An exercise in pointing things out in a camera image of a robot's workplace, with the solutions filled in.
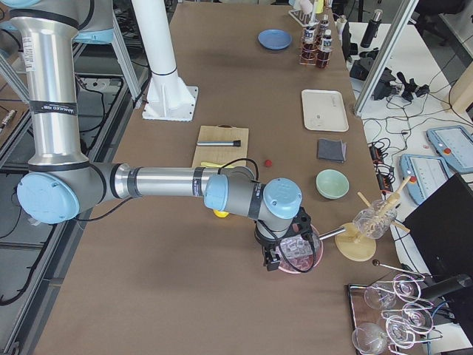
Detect glass mug on stand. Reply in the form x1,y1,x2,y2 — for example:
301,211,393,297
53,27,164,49
353,200,398,240

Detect cream rabbit tray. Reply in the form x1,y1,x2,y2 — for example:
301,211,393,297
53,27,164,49
302,89,349,132

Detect steel muddler black tip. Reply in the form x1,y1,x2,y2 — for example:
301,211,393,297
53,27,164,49
197,140,242,147

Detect grey folded cloth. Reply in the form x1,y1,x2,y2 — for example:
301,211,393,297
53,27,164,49
317,138,347,163

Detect blue teach pendant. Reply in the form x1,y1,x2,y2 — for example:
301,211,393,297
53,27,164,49
426,125,473,174
399,154,452,205

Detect metal ice scoop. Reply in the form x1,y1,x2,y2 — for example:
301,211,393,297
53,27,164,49
280,226,347,260

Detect wooden cup tree stand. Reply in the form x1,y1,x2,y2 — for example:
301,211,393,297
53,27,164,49
335,176,414,262

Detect black power strip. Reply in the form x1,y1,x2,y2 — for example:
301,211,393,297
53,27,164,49
369,143,395,192

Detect black computer monitor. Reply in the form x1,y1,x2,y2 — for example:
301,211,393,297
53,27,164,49
404,174,472,277

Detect black thermos bottle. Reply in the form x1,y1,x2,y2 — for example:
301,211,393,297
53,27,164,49
360,9,383,48

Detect yellow lemon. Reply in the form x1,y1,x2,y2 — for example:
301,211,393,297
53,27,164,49
213,209,229,218

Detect pink bowl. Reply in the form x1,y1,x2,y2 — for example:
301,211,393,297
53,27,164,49
276,226,324,274

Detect blue plate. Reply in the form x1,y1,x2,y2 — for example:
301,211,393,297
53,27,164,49
257,29,293,50

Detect wine glass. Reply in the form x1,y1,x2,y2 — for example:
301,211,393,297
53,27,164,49
364,283,396,310
392,274,421,302
352,322,387,354
401,302,433,334
386,316,415,349

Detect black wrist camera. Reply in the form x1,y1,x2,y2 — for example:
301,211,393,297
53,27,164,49
292,206,313,240

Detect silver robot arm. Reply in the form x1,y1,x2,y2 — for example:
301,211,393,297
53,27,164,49
7,1,312,271

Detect yellow plastic knife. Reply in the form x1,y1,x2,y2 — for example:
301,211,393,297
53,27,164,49
200,161,234,169

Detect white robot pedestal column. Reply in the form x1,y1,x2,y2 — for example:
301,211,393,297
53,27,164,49
132,0,198,122

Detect dark tea bottle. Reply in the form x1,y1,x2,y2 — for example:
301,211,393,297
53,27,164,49
301,21,318,64
316,30,332,69
319,14,329,36

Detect copper wire bottle rack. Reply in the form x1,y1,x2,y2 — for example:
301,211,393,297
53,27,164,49
299,22,333,69

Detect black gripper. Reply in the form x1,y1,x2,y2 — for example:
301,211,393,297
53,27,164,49
254,220,296,271

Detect aluminium frame post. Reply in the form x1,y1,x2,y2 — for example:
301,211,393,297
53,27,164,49
353,0,418,117

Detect mint green bowl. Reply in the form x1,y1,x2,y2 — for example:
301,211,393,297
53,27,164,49
316,169,350,200

